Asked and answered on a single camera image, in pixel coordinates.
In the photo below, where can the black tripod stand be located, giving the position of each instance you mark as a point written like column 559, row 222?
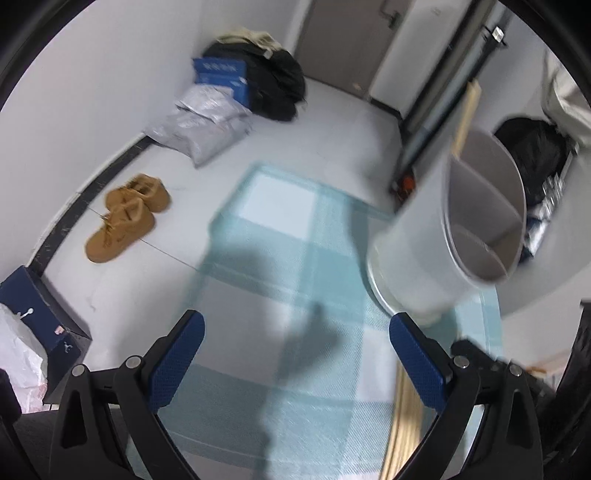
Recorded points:
column 443, row 78

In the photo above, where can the black backpack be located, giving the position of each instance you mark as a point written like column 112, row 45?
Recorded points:
column 277, row 78

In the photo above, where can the teal checked tablecloth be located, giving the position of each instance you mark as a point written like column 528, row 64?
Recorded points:
column 286, row 277

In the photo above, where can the dark blue shoe box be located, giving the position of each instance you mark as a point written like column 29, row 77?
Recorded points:
column 27, row 300

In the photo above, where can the white cloth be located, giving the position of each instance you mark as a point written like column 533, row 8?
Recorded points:
column 568, row 92

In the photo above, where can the grey plastic mailing bag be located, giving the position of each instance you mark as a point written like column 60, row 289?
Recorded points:
column 198, row 138
column 207, row 101

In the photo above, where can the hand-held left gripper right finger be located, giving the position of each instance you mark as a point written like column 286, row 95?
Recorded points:
column 415, row 360

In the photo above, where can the white plastic bag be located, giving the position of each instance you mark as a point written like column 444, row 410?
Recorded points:
column 18, row 350

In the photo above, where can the silver and blue bag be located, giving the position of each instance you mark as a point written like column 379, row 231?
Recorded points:
column 540, row 226

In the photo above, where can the white divided utensil holder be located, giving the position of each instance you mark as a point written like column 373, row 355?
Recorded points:
column 415, row 240

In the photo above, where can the bunch of wooden chopsticks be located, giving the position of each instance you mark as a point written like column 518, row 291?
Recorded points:
column 406, row 424

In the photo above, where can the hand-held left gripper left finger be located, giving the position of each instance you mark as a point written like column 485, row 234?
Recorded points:
column 178, row 355

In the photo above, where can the tan suede shoe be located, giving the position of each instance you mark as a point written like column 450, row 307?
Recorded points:
column 117, row 230
column 143, row 191

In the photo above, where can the wooden chopstick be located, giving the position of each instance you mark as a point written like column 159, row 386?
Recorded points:
column 467, row 115

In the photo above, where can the beige cloth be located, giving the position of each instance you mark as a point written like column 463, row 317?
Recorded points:
column 249, row 38

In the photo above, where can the grey door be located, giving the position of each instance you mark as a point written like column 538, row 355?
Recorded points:
column 341, row 41

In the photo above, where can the blue cardboard box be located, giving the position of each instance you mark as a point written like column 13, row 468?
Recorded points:
column 221, row 74

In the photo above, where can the black bag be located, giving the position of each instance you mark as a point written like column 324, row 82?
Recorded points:
column 531, row 143

